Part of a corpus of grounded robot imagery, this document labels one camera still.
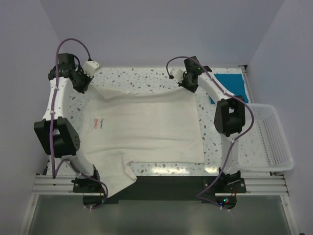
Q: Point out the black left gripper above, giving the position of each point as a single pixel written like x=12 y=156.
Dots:
x=88 y=80

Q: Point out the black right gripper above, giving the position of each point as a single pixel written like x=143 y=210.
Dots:
x=182 y=84

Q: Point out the white t shirt red print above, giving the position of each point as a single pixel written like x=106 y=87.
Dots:
x=120 y=128

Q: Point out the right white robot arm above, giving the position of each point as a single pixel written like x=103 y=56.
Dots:
x=229 y=118

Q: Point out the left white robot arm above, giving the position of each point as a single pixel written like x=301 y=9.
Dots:
x=57 y=136

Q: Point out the folded blue t shirt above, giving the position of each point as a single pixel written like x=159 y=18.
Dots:
x=234 y=83

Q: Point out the white plastic basket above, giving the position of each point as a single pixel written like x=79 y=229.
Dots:
x=265 y=147

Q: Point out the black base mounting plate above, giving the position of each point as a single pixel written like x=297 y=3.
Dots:
x=164 y=188

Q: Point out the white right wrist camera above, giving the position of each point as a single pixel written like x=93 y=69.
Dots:
x=176 y=74

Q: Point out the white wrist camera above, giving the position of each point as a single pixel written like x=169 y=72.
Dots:
x=176 y=74
x=90 y=67

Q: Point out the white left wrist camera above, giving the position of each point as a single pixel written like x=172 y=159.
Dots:
x=90 y=67

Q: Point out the aluminium rail frame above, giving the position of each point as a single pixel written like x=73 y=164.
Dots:
x=148 y=80

